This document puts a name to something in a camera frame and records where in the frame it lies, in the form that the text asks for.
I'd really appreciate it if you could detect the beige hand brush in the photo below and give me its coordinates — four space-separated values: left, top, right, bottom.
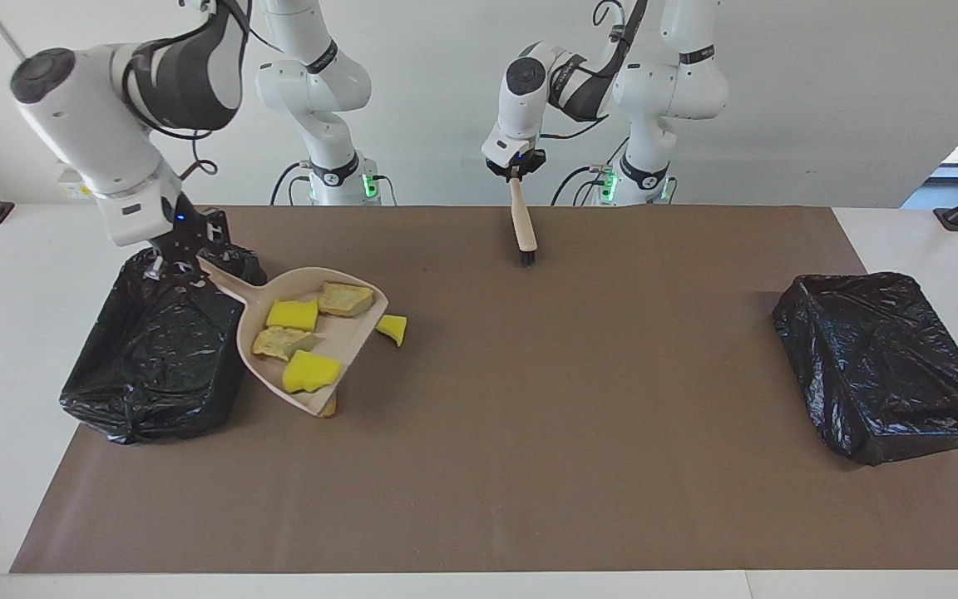
508 176 540 268

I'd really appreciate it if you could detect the pale ridged bread piece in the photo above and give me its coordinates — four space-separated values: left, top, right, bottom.
251 325 319 363

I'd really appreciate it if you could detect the orange striped toy croissant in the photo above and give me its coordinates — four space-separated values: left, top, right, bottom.
317 282 376 319

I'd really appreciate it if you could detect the beige plastic dustpan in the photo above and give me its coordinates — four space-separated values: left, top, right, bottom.
196 256 390 417

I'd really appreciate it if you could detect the black bag lined bin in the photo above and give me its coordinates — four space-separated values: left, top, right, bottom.
772 271 958 468
59 239 269 445

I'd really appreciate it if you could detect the brown paper table mat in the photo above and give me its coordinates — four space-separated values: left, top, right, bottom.
9 205 958 575

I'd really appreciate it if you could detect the black left base cable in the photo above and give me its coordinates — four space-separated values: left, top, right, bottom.
552 165 613 206

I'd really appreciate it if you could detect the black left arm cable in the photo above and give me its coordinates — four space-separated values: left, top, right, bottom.
539 0 642 142

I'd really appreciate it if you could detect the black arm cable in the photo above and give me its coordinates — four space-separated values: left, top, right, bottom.
126 0 251 180
539 0 642 142

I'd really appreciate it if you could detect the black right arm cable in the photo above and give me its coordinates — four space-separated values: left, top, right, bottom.
126 0 251 180

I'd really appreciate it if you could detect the black right base cable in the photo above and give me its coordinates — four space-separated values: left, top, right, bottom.
269 162 314 206

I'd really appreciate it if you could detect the white wall socket box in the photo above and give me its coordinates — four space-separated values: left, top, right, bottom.
57 166 110 200

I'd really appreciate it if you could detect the white wall cable conduit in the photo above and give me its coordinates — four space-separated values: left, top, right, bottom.
0 0 31 63

